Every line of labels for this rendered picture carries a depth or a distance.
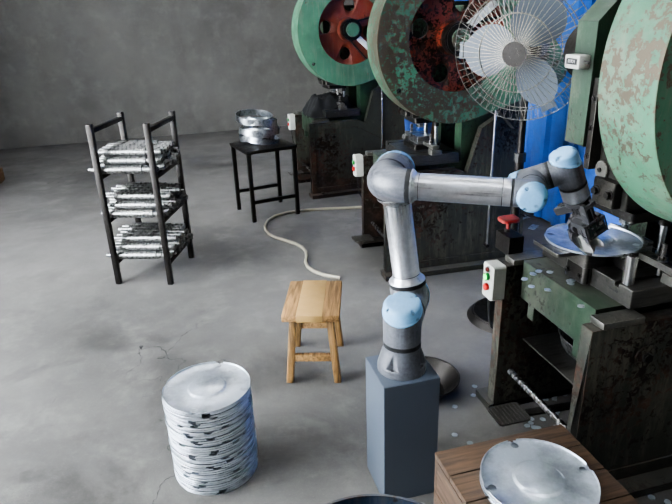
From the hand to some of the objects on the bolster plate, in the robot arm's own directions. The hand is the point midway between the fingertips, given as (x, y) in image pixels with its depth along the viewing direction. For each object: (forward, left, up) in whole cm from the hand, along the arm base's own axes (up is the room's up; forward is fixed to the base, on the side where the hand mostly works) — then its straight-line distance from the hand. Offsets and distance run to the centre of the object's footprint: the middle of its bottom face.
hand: (588, 250), depth 177 cm
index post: (+9, -7, -9) cm, 15 cm away
